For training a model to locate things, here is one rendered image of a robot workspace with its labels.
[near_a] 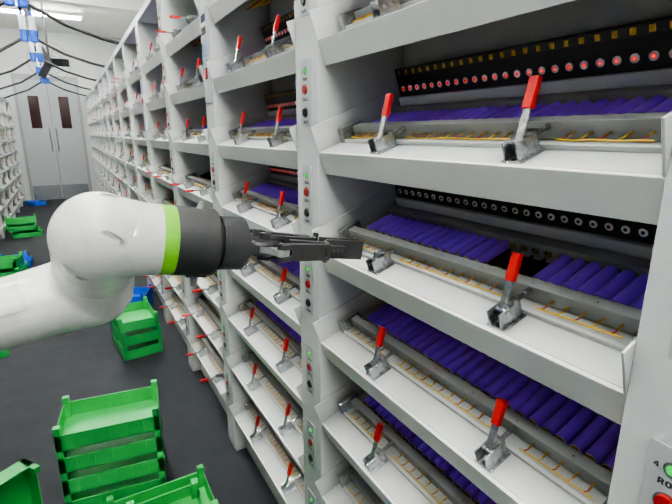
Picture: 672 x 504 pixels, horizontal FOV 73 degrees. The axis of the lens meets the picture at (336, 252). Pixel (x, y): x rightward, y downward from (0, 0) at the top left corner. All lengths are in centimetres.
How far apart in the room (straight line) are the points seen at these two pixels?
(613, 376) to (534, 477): 21
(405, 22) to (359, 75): 27
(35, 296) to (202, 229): 22
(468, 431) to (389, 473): 27
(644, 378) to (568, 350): 9
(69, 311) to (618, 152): 66
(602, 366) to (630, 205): 17
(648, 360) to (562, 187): 18
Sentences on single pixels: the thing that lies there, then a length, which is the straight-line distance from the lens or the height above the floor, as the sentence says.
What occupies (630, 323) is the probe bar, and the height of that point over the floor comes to 99.
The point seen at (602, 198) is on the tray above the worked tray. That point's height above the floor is 113.
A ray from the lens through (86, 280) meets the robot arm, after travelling 61.
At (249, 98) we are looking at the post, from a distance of 159.
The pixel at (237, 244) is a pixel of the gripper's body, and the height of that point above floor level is 104.
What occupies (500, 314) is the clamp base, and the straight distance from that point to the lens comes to 58.
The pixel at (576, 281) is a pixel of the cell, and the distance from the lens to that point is 64.
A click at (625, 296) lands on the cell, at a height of 101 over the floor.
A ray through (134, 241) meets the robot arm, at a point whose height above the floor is 106.
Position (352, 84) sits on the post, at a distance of 94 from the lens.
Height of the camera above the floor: 118
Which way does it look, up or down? 15 degrees down
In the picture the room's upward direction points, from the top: straight up
